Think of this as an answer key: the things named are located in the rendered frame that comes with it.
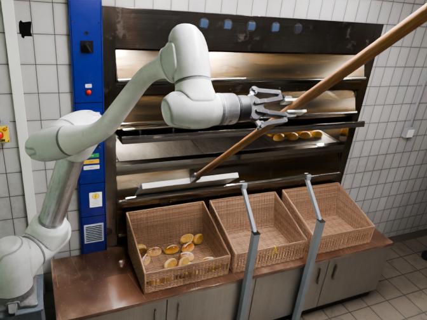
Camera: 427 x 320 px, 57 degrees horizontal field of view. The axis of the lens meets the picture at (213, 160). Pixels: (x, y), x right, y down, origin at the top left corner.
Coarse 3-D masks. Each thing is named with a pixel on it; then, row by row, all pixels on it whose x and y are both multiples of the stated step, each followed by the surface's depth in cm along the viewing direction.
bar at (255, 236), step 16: (288, 176) 254; (304, 176) 258; (160, 192) 219; (176, 192) 222; (192, 192) 227; (320, 224) 250; (256, 240) 232; (320, 240) 257; (304, 272) 270; (304, 288) 273; (240, 304) 256
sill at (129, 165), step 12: (312, 144) 307; (324, 144) 309; (336, 144) 312; (180, 156) 263; (192, 156) 265; (204, 156) 267; (216, 156) 269; (240, 156) 277; (252, 156) 281; (264, 156) 286; (120, 168) 244; (132, 168) 247; (144, 168) 250
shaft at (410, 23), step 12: (420, 12) 78; (408, 24) 81; (420, 24) 79; (384, 36) 86; (396, 36) 84; (372, 48) 90; (384, 48) 88; (360, 60) 93; (336, 72) 101; (348, 72) 98; (324, 84) 106; (312, 96) 111; (288, 108) 122; (300, 108) 119; (252, 132) 144; (264, 132) 139; (240, 144) 154; (228, 156) 166; (204, 168) 191
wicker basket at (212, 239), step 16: (160, 208) 265; (176, 208) 270; (192, 208) 275; (128, 224) 252; (144, 224) 262; (160, 224) 267; (176, 224) 272; (192, 224) 277; (208, 224) 272; (128, 240) 256; (160, 240) 269; (176, 240) 274; (208, 240) 274; (160, 256) 260; (176, 256) 262; (208, 256) 265; (224, 256) 244; (144, 272) 224; (160, 272) 227; (176, 272) 233; (208, 272) 244; (224, 272) 250; (144, 288) 227; (160, 288) 233
